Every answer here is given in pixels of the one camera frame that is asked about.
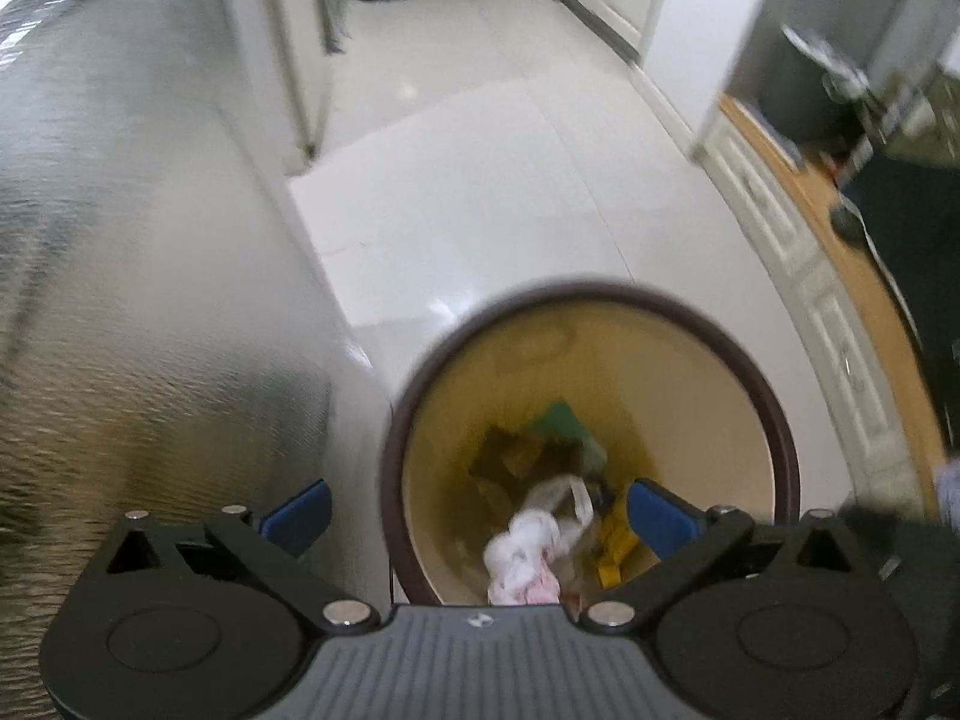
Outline teal plastic bag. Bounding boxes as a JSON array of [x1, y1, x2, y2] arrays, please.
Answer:
[[526, 400, 607, 476]]

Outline brown cardboard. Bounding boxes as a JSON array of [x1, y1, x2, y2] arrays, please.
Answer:
[[467, 427, 607, 520]]

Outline dark bin with white liner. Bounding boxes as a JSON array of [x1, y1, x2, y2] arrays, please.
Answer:
[[758, 23, 869, 145]]

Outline black round object on cabinet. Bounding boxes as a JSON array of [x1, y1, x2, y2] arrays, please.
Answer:
[[828, 203, 867, 250]]

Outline yellow wastebasket with brown rim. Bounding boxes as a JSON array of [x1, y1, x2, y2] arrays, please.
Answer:
[[381, 281, 800, 605]]

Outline white low cabinet wood top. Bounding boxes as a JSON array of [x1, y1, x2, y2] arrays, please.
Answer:
[[697, 94, 947, 518]]

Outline white refrigerator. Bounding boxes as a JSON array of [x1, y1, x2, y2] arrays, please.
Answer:
[[226, 0, 348, 176]]

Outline yellow cardboard box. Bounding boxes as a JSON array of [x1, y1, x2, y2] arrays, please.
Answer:
[[594, 493, 659, 590]]

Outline black bear cloth cover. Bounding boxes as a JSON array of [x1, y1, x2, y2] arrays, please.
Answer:
[[835, 67, 960, 452]]

